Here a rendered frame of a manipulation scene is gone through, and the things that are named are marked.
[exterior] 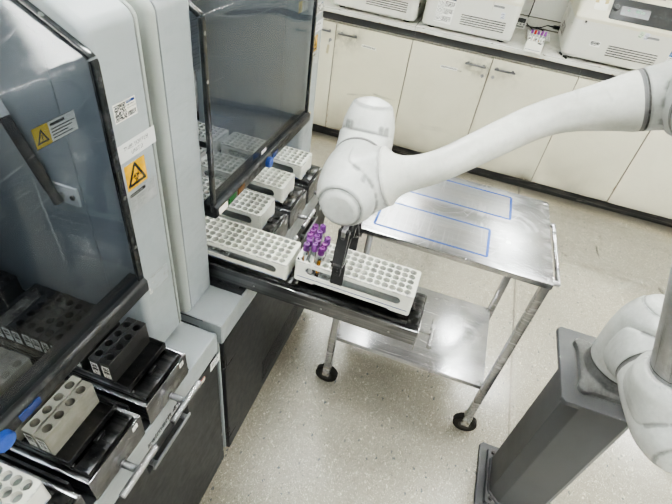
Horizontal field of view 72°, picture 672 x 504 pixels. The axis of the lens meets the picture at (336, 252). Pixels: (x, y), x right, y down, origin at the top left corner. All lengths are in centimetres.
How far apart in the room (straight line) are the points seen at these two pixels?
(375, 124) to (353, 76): 254
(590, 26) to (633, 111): 234
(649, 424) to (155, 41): 113
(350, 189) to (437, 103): 263
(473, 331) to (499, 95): 180
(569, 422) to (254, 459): 103
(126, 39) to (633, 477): 214
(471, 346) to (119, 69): 152
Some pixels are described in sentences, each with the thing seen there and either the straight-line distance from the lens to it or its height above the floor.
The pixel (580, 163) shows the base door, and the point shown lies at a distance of 350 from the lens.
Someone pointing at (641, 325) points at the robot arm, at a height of 94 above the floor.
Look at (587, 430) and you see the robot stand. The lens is 147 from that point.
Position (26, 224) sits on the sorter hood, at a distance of 70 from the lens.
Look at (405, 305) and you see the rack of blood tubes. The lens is 110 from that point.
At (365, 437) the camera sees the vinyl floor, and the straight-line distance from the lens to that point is 188.
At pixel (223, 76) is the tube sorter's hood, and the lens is 103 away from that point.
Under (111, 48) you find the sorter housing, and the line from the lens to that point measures 77.
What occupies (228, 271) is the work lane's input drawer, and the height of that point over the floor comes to 80.
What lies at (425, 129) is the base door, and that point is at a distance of 341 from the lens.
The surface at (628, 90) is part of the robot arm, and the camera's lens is 90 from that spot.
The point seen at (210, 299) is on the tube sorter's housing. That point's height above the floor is 73.
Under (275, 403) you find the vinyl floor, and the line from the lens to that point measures 191.
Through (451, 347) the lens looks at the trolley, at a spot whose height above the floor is 28.
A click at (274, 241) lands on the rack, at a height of 87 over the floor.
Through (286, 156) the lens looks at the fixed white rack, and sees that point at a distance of 158.
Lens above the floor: 164
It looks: 40 degrees down
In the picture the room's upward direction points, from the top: 9 degrees clockwise
